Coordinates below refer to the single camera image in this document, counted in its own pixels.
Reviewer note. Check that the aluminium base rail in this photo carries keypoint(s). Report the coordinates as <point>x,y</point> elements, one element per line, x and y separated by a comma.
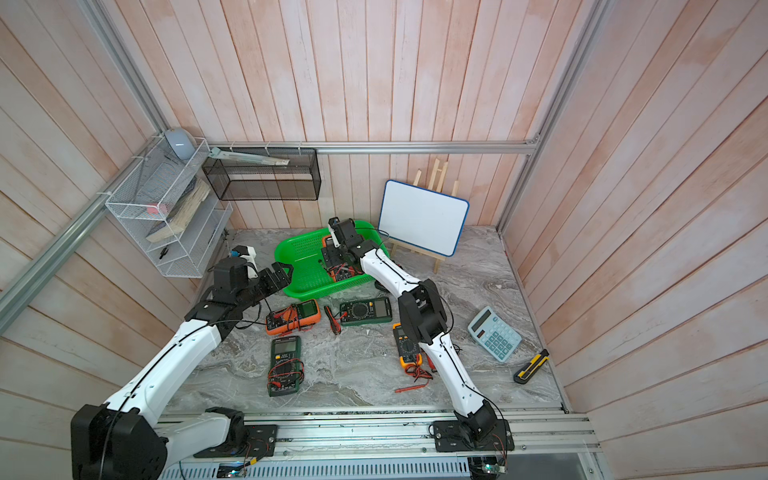
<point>412,442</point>

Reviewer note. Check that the light green ruler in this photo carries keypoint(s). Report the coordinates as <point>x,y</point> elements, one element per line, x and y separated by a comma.
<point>231,157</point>

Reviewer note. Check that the dark green multimeter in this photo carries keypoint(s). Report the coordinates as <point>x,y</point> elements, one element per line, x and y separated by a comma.
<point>286,373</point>

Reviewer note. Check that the yellow black utility knife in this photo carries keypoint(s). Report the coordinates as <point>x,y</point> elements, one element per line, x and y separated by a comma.
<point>525,373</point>

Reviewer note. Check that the black mesh wall basket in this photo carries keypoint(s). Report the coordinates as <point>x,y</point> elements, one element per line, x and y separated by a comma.
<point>299,181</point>

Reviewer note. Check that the green horizontal multimeter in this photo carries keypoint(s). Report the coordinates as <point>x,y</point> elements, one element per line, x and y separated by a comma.
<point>367,311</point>

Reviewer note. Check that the yellow multimeter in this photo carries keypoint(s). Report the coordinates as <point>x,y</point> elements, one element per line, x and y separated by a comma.
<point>411,360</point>

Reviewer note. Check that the light blue calculator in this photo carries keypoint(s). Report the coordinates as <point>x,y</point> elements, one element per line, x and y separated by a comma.
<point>492,333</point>

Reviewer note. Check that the orange black multimeter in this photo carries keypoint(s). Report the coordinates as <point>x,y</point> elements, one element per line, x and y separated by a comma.
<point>336,267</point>

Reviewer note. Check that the blue framed whiteboard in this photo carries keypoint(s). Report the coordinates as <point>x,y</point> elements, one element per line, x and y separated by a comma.
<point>423,217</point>

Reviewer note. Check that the wooden easel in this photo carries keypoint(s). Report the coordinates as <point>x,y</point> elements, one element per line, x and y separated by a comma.
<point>429,246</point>

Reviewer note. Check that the green plastic basket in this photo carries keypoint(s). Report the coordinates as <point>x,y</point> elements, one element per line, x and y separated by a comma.
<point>310,280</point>

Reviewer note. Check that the white wire shelf rack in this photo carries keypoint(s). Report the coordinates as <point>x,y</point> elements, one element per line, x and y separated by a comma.
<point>147,195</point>

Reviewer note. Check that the book on shelf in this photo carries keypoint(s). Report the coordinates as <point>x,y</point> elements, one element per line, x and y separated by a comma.
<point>181,215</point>

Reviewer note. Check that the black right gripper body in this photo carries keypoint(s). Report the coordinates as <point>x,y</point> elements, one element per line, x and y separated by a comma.
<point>335,255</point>

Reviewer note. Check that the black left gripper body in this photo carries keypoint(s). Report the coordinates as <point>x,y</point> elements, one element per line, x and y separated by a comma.
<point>261,287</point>

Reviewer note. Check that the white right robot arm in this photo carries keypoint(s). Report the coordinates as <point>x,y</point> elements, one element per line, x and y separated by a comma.
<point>425,321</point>

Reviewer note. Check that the grey computer mouse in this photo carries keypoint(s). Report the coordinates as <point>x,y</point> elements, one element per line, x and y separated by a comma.
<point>181,142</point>

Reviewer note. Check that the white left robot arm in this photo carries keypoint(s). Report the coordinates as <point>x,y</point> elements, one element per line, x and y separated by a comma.
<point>118,439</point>

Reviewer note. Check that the orange multimeter green face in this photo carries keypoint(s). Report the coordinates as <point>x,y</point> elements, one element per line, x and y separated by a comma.
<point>295,317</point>

